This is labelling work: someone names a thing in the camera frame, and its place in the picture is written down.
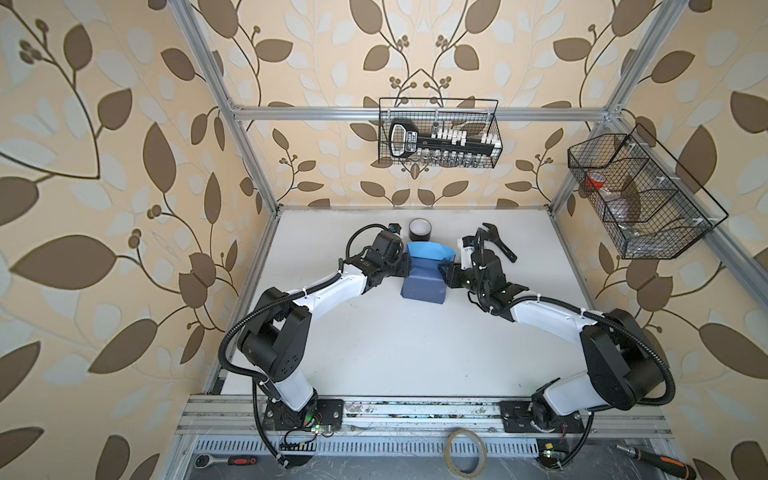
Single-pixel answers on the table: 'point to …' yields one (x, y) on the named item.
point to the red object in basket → (591, 184)
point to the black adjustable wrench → (492, 234)
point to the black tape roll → (420, 230)
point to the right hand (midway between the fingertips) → (445, 268)
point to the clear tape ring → (482, 459)
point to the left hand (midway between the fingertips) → (409, 257)
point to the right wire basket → (654, 209)
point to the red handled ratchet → (204, 461)
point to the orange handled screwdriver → (668, 464)
